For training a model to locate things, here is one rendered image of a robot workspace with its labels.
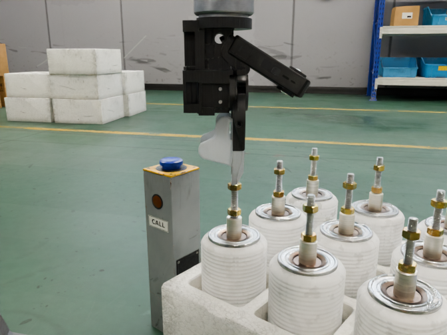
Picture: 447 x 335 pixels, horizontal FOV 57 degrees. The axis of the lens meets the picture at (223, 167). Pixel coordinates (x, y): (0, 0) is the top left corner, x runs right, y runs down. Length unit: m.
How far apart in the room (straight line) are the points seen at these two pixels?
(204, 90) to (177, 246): 0.31
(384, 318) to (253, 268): 0.19
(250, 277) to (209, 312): 0.07
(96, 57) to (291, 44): 3.14
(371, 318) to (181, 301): 0.26
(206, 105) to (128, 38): 5.83
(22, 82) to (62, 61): 0.40
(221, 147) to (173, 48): 5.55
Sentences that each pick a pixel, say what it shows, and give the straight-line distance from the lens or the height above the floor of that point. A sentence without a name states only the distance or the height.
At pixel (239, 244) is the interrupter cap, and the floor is 0.25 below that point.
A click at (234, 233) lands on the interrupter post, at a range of 0.59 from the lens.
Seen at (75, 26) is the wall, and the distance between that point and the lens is 6.75.
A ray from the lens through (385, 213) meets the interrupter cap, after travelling 0.73.
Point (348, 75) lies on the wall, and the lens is 5.70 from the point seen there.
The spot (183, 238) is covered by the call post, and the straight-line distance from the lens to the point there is 0.74.
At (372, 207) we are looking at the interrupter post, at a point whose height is 0.26.
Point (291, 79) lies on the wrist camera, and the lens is 0.54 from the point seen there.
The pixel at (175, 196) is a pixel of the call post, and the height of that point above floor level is 0.28.
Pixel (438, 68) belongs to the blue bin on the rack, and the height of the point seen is 0.36.
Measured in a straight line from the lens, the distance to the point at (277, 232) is 0.66.
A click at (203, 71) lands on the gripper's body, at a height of 0.48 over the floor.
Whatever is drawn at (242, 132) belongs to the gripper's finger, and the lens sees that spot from 0.51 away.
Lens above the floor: 0.51
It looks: 15 degrees down
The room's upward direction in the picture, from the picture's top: straight up
